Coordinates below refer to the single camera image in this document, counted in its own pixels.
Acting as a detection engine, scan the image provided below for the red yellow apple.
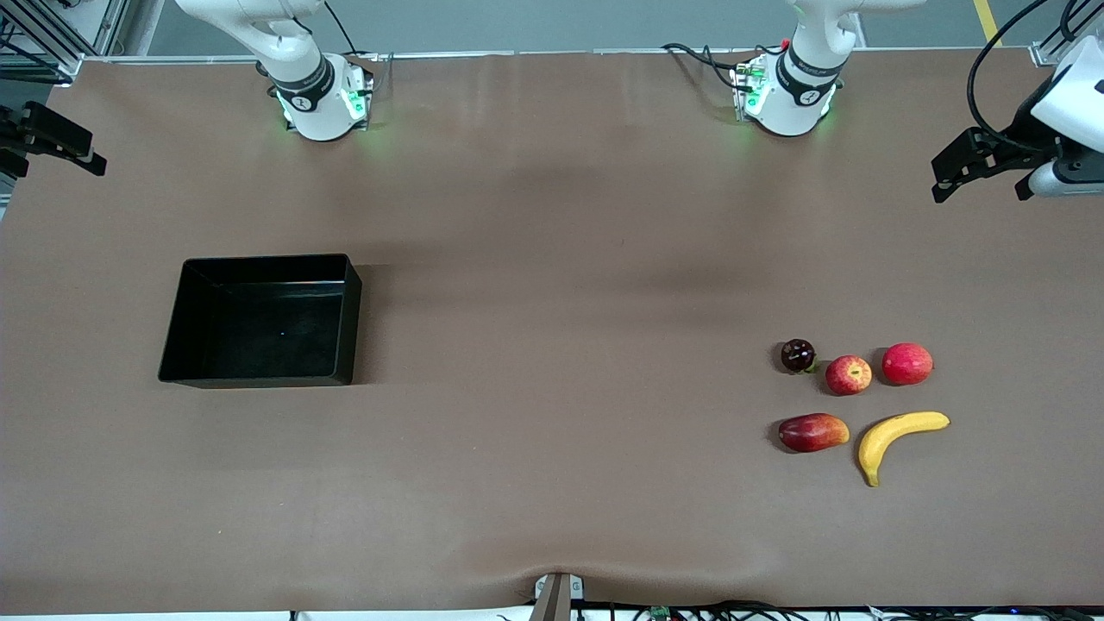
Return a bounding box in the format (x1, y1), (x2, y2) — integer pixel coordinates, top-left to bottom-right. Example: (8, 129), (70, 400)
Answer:
(825, 355), (873, 397)

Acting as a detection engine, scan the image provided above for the yellow banana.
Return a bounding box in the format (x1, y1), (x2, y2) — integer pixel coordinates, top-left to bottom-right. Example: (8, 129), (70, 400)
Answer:
(857, 411), (951, 488)

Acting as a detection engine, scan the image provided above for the black plastic box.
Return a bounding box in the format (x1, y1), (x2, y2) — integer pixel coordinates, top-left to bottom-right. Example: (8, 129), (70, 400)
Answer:
(158, 254), (363, 388)

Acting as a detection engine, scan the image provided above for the red yellow mango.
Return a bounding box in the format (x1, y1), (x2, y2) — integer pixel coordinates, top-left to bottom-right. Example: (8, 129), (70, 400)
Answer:
(778, 413), (850, 454)

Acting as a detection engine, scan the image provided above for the brown table mat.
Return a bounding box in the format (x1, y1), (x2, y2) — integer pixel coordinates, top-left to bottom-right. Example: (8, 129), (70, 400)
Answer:
(0, 47), (1104, 615)

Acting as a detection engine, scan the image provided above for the aluminium frame post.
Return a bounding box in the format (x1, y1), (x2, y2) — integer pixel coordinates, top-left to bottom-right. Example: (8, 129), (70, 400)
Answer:
(0, 0), (130, 87)
(1031, 0), (1104, 68)

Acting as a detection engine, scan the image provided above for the black base cable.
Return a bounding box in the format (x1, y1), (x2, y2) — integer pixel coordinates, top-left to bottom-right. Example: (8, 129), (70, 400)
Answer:
(662, 41), (744, 89)
(323, 0), (382, 61)

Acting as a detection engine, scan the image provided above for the grey camera mount pole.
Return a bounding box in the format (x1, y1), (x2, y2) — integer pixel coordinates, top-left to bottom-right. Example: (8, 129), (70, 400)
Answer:
(530, 572), (586, 621)

